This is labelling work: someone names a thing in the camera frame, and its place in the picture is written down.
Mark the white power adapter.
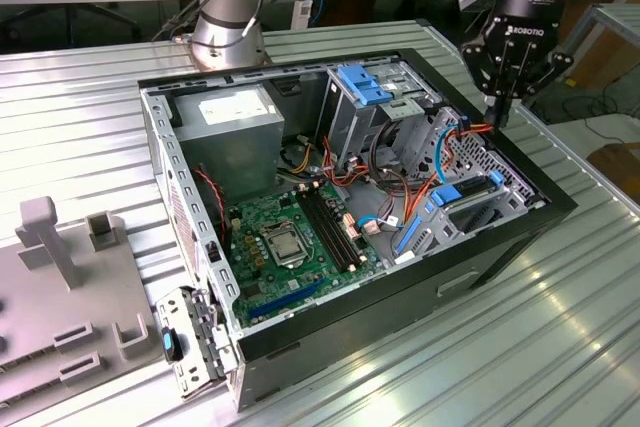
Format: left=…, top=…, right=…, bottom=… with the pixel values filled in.
left=292, top=0, right=313, bottom=31

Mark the silver optical drive cage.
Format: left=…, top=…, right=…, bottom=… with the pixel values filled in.
left=319, top=60, right=444, bottom=171

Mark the blue plastic drive latch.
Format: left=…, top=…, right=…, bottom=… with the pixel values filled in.
left=337, top=62, right=400, bottom=107

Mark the blue flat data wire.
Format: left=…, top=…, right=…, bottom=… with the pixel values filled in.
left=359, top=129, right=460, bottom=233

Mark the grey parts rack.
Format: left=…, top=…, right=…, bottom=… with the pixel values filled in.
left=0, top=195, right=169, bottom=411

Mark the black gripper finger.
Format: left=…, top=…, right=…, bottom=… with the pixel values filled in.
left=501, top=49, right=576, bottom=127
left=459, top=41, right=503, bottom=127

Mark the hard disk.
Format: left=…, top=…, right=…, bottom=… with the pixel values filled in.
left=393, top=170, right=505, bottom=259

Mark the grey metal frame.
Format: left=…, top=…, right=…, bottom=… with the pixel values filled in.
left=524, top=1, right=640, bottom=113

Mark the metal CPU socket cover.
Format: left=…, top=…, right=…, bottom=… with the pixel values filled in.
left=259, top=220, right=311, bottom=271

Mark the thick black cable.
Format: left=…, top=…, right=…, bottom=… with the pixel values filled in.
left=367, top=119, right=416, bottom=193

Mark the black RAM slot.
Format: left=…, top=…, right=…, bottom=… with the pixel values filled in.
left=309, top=185, right=363, bottom=269
left=303, top=187, right=357, bottom=272
left=314, top=184, right=369, bottom=266
left=297, top=189, right=351, bottom=274

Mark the blue expansion slot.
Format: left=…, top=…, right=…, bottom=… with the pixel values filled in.
left=247, top=279, right=326, bottom=321

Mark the silver CPU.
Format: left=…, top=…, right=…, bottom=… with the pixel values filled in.
left=267, top=231, right=304, bottom=263

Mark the black open PC case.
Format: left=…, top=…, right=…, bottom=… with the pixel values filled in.
left=137, top=46, right=579, bottom=413

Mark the green motherboard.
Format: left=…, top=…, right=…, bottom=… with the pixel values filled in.
left=227, top=181, right=389, bottom=331

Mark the orange red disk power wire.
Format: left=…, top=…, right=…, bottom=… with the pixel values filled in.
left=455, top=116, right=497, bottom=141

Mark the grey disk bay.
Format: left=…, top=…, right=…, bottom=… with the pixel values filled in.
left=392, top=106, right=546, bottom=268

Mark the brown cardboard box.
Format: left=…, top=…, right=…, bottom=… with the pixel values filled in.
left=585, top=142, right=640, bottom=198

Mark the grey power supply unit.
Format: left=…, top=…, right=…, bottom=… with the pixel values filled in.
left=172, top=84, right=286, bottom=206

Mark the yellow black wire bundle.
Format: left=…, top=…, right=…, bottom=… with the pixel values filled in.
left=279, top=134, right=316, bottom=176

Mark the orange red yellow wire harness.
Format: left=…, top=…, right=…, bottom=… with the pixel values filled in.
left=319, top=136, right=436, bottom=236

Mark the silver card retention bracket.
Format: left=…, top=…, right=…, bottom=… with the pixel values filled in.
left=153, top=285, right=240, bottom=401

